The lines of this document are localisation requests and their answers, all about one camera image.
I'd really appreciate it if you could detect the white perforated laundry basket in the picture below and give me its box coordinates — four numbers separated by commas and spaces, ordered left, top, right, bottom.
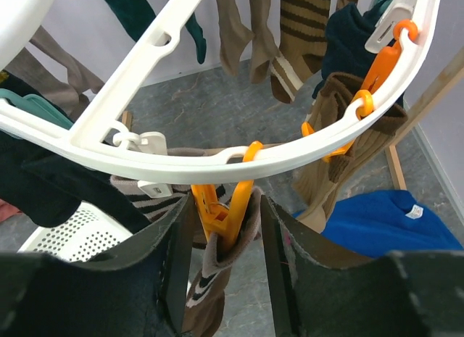
19, 202, 132, 262

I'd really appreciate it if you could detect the orange clothes clip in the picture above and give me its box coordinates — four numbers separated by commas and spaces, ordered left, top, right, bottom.
190, 140, 265, 253
301, 89, 374, 164

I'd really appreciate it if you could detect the white clothes clip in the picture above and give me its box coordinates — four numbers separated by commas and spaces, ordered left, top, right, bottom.
112, 130, 175, 199

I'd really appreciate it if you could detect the tan ribbed sock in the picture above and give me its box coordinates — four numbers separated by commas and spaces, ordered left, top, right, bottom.
292, 71, 409, 233

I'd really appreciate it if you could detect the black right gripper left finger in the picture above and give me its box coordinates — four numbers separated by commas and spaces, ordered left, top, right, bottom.
1, 196, 196, 336

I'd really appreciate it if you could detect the wooden clothes rack frame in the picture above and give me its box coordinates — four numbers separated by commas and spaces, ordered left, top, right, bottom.
121, 56, 464, 191

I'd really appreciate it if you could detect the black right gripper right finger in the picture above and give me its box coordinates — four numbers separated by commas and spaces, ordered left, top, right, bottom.
260, 196, 463, 336

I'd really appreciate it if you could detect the brown striped-cuff sock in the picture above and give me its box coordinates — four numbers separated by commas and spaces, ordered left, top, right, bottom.
181, 187, 263, 336

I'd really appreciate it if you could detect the teal plain sock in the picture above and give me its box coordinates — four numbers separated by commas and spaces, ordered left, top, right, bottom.
94, 0, 207, 65

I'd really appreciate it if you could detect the blue towel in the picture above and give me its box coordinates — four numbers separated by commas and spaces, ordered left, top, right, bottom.
313, 190, 463, 268

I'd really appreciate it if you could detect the tan brown-striped sock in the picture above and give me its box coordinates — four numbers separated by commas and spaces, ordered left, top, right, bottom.
270, 0, 331, 104

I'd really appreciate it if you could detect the pink red shirt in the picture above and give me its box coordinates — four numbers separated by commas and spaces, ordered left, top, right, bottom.
0, 199, 22, 222

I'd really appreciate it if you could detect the taupe sock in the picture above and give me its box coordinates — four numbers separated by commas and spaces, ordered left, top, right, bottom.
249, 0, 278, 84
216, 0, 254, 76

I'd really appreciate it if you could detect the dark navy plain sock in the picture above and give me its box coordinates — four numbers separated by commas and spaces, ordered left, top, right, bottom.
1, 132, 149, 233

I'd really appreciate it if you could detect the white round clip hanger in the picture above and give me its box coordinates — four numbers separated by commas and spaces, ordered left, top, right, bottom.
0, 0, 444, 182

